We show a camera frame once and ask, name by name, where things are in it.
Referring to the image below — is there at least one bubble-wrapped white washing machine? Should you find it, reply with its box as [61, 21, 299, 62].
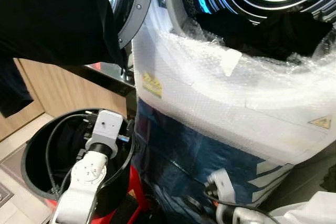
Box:
[131, 0, 336, 206]

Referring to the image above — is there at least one black clothes pile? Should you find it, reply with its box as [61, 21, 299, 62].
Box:
[196, 11, 322, 62]

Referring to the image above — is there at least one blue plastic protective film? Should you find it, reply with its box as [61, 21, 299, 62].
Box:
[133, 97, 296, 210]

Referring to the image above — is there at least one red plastic stool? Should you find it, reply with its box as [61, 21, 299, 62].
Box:
[46, 165, 149, 224]

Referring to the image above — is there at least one light wooden cabinet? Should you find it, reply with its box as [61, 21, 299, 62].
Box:
[0, 58, 133, 142]

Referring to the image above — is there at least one black round laundry bucket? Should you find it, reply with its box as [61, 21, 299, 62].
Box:
[21, 108, 138, 218]

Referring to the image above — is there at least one white cloth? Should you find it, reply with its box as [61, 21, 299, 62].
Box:
[268, 190, 336, 224]

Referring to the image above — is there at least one yellow triangle warning sticker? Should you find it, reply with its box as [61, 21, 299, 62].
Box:
[309, 114, 333, 130]

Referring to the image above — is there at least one grey round washer door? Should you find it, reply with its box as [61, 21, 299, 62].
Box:
[108, 0, 159, 50]

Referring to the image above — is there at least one white tape strip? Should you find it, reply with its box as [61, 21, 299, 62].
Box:
[219, 48, 243, 77]

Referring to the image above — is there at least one black hanging garment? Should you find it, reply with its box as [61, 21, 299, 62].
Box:
[0, 0, 128, 118]

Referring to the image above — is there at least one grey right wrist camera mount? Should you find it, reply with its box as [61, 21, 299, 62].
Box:
[207, 168, 237, 205]

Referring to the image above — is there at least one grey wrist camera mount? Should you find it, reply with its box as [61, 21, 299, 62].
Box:
[207, 168, 237, 205]
[86, 110, 124, 157]

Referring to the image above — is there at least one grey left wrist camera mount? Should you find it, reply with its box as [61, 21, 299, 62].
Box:
[86, 110, 124, 157]

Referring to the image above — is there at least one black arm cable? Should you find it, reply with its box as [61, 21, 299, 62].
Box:
[44, 113, 90, 195]

